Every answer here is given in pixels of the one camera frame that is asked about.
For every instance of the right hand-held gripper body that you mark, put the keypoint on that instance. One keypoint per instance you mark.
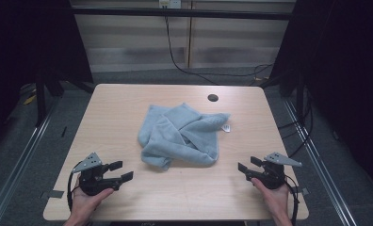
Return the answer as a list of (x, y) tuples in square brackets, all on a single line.
[(272, 175)]

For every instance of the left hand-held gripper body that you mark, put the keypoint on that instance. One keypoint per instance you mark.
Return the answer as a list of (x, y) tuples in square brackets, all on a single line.
[(92, 180)]

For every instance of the light blue towel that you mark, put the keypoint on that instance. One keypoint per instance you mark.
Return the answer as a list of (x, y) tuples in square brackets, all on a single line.
[(181, 138)]

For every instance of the person's left hand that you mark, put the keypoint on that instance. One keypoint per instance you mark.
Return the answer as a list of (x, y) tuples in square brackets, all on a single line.
[(87, 202)]

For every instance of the person's right hand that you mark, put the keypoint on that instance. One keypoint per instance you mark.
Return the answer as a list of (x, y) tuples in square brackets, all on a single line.
[(274, 201)]

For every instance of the grey tape strip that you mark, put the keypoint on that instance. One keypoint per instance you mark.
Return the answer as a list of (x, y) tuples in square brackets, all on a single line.
[(304, 190), (56, 194)]

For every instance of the small black floor tape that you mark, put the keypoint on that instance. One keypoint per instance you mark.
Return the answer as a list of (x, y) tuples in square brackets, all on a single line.
[(63, 132)]

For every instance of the black metal stand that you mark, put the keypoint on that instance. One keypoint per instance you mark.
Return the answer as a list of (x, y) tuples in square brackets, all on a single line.
[(40, 100)]

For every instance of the yellow floor object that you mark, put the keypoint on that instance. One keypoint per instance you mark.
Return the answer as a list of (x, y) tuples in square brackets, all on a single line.
[(29, 100)]

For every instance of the black curtain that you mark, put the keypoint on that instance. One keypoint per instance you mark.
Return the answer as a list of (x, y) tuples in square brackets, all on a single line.
[(24, 47), (348, 78)]

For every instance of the metal floor rail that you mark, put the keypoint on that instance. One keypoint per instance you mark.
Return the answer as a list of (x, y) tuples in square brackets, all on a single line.
[(319, 163), (21, 157)]

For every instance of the black horizontal frame bar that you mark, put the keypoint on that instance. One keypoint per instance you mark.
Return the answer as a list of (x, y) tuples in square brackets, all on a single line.
[(181, 13)]

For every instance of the white wall socket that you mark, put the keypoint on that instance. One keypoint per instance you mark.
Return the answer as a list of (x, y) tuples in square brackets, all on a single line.
[(170, 3)]

